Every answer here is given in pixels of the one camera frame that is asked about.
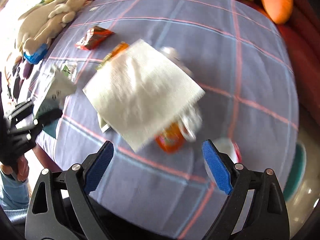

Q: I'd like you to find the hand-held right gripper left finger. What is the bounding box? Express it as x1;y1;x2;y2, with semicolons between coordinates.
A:
25;140;115;240

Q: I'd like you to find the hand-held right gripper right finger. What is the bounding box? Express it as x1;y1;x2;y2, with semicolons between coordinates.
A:
202;139;290;240

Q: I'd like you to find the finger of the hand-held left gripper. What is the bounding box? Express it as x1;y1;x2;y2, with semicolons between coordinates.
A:
4;99;34;121
15;107;63;133

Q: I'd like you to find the white and green medicine box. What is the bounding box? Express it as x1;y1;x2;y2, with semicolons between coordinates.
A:
32;66;77;140

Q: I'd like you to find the teal plastic basin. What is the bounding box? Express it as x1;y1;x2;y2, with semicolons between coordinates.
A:
282;140;307;202

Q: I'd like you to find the white paper towel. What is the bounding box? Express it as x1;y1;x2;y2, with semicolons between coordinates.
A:
82;39;206;152

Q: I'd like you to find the red snack wrapper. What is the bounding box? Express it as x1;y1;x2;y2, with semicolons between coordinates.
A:
75;26;115;51

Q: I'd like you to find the orange snack packet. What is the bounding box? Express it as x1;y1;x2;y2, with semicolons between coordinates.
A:
96;42;130;70

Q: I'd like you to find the person's left hand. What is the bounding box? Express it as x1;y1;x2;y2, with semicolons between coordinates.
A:
0;156;30;182

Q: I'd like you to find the purple object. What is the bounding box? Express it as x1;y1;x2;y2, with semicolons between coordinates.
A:
21;61;32;79

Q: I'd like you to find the person's jeans leg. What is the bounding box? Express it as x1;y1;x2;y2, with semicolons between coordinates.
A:
0;172;30;210

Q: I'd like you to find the small green and white packet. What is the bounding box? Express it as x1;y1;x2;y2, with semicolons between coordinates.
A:
60;61;78;80

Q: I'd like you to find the orange pouch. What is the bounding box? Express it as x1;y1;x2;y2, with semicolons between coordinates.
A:
155;122;187;154

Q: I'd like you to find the purple plaid blanket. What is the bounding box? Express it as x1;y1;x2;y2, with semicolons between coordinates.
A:
25;0;300;230

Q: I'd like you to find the orange carrot plush toy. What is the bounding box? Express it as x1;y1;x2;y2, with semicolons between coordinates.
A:
259;0;293;25

